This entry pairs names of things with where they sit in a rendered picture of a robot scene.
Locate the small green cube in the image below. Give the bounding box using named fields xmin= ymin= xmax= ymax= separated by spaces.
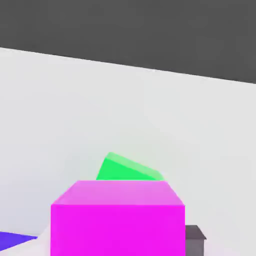
xmin=95 ymin=151 xmax=165 ymax=181

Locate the small blue cube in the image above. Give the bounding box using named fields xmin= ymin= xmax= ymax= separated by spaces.
xmin=0 ymin=231 xmax=38 ymax=252

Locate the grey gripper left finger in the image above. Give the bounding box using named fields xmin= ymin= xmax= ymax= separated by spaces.
xmin=0 ymin=225 xmax=52 ymax=256

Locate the small magenta cube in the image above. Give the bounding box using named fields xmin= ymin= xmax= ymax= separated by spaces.
xmin=50 ymin=180 xmax=186 ymax=256

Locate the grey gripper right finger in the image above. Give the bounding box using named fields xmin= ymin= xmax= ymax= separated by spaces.
xmin=184 ymin=224 xmax=239 ymax=256

